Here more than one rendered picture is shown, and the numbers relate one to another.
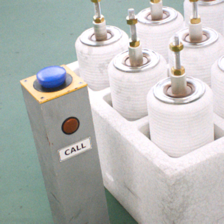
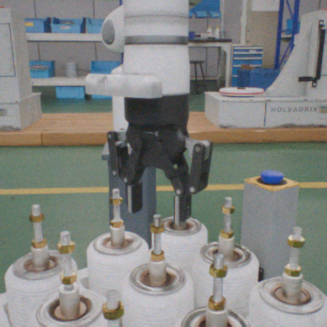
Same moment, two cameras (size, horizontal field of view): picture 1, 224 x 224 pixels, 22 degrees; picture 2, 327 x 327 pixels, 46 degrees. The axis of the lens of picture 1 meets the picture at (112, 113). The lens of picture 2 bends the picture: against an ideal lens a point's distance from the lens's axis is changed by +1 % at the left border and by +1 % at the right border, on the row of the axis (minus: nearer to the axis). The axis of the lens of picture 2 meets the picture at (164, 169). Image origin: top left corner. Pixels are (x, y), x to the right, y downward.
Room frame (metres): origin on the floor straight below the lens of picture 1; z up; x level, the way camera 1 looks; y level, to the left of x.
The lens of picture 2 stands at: (1.31, -0.21, 0.53)
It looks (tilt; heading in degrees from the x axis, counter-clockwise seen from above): 16 degrees down; 173
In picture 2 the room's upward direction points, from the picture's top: straight up
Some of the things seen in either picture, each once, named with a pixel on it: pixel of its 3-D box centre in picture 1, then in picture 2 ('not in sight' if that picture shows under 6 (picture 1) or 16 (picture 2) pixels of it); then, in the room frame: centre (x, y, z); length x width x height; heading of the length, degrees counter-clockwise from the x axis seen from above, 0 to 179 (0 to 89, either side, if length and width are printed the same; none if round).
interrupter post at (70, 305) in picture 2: not in sight; (69, 299); (0.91, -0.26, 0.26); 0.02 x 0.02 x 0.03
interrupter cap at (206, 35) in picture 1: (195, 37); (157, 278); (0.86, -0.16, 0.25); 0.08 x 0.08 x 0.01
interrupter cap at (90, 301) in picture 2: not in sight; (70, 309); (0.91, -0.26, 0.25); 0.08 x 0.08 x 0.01
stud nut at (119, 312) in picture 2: not in sight; (112, 309); (1.02, -0.21, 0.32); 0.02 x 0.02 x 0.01; 74
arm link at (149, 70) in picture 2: not in sight; (146, 64); (0.87, -0.17, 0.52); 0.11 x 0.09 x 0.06; 139
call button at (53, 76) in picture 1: (52, 78); (271, 178); (0.67, 0.07, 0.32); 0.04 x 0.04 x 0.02
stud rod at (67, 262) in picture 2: not in sight; (67, 263); (0.91, -0.26, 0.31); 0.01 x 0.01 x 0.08; 23
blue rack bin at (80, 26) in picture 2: not in sight; (68, 25); (-4.10, -0.73, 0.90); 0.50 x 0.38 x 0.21; 175
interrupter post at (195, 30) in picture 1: (195, 30); (157, 269); (0.86, -0.16, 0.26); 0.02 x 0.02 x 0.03
